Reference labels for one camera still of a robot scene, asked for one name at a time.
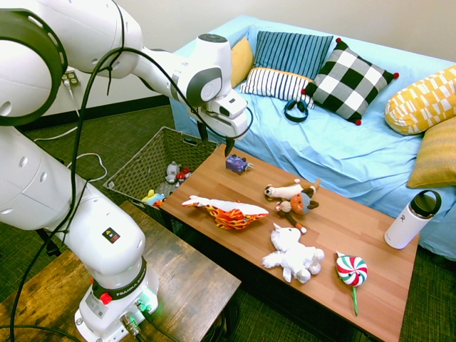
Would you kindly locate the plain yellow pillow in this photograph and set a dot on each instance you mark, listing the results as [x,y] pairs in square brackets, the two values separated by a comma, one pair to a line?
[241,62]

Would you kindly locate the black white checkered pillow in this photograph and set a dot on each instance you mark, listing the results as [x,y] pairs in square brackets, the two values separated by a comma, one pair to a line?
[347,80]

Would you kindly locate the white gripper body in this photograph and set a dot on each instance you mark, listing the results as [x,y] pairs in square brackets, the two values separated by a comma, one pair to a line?
[231,125]

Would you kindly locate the white unicorn plush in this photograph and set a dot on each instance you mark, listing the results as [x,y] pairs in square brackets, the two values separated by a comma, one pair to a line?
[292,254]

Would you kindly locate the blue purple toy truck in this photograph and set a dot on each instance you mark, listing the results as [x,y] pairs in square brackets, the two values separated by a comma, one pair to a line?
[237,164]

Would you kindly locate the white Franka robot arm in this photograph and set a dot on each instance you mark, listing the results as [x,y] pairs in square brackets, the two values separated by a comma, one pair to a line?
[35,178]

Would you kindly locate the woven grey wicker basket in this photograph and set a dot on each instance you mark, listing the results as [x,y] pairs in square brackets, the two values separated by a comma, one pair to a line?
[142,160]

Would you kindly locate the wall power outlet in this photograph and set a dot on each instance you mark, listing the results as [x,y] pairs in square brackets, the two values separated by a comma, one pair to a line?
[71,78]

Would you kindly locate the brown monkey plush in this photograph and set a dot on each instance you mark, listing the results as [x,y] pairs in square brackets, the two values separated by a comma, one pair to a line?
[290,217]

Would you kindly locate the sofa with light blue cover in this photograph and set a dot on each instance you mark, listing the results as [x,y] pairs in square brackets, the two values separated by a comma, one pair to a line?
[338,149]

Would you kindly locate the red green swirl lollipop toy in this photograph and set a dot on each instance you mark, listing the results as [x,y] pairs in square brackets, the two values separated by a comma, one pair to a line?
[351,270]

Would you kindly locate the orange flame whale plush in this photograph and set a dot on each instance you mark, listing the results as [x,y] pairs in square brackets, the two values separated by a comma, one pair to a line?
[228,213]

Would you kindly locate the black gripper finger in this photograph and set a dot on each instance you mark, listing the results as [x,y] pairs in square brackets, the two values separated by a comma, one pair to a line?
[229,146]
[203,133]

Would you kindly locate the blue yellow fish plush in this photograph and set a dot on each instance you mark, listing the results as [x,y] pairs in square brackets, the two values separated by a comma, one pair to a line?
[152,197]

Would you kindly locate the grey rhino plush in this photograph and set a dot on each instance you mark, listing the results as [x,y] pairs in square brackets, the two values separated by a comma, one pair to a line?
[172,171]

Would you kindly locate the blue striped pillow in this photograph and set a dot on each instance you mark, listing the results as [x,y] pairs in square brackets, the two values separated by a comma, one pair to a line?
[290,53]

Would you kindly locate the mustard woven pillow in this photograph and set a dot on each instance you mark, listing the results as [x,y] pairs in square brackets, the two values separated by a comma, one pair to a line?
[436,156]

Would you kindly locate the yellow white patterned pillow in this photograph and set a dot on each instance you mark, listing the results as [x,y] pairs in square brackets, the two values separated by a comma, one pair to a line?
[420,103]

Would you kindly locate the dark wooden robot stand table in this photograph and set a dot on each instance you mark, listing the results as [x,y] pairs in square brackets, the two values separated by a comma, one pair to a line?
[192,278]

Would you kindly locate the orange grey cat plush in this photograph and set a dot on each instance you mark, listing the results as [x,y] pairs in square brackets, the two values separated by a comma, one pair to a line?
[303,204]

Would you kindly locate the wooden coffee table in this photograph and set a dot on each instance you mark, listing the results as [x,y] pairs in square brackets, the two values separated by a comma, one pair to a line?
[338,231]

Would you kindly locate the white water bottle black lid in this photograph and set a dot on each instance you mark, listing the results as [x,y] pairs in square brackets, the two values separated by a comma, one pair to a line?
[404,226]

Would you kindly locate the white brown dog plush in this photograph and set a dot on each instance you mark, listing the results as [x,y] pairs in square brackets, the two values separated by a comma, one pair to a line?
[285,190]

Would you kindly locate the black blue headphones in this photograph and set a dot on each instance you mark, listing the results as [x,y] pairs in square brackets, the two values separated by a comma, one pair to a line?
[289,114]

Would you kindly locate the white black striped pillow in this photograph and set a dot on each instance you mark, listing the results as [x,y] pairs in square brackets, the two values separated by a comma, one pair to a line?
[274,83]

